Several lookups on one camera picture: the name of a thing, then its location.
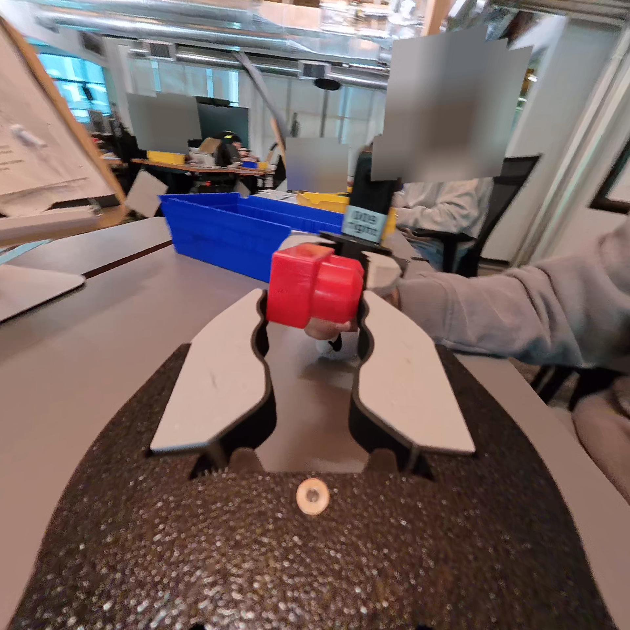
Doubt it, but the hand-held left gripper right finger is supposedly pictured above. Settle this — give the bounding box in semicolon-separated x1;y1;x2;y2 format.
348;290;476;454

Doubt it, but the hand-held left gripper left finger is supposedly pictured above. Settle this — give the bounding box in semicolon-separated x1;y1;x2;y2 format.
149;288;277;453

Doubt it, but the red plastic toy block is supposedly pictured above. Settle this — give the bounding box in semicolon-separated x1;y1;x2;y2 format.
266;244;366;329

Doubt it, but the blue plastic bin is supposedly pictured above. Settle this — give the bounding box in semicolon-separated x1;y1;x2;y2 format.
157;191;346;283

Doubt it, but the person's right forearm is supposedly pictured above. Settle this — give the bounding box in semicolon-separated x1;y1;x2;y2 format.
395;217;630;369

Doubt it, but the grey desk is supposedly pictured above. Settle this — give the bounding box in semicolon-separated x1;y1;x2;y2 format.
0;217;630;630

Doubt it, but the person's right hand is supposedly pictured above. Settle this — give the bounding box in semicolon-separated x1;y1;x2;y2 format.
304;319;359;341

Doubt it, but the yellow plastic bin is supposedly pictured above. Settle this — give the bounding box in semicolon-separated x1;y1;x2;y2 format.
297;190;398;234

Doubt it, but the black floor lamp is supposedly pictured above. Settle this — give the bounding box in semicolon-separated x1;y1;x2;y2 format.
314;77;342;139

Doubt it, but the distant work table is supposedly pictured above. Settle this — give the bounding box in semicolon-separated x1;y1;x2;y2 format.
130;157;279;178

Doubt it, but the black computer monitor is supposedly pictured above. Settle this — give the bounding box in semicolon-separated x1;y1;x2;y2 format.
196;96;251;144

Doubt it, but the person's grey clothing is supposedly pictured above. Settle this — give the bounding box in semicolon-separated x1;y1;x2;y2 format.
570;386;630;500

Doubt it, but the silver air duct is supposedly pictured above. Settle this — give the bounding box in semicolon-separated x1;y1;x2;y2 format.
30;0;429;55

